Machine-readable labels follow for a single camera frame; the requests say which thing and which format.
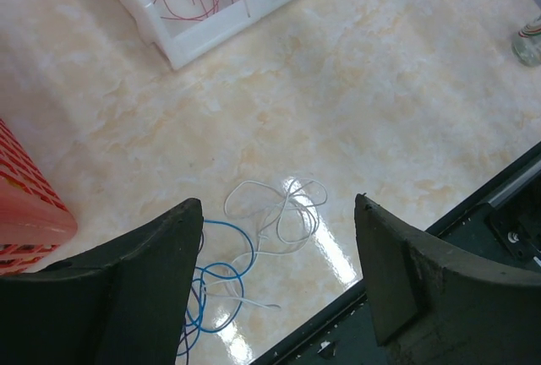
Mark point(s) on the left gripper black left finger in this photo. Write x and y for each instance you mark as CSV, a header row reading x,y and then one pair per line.
x,y
122,302

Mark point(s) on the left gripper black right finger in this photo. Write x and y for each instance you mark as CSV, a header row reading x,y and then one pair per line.
x,y
434,303

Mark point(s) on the red plastic basket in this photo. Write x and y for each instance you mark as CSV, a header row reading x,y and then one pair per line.
x,y
34,220

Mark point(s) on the clear plastic bottle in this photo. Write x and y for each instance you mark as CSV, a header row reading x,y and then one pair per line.
x,y
526,43

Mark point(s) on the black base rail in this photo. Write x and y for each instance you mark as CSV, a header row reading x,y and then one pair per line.
x,y
499,222

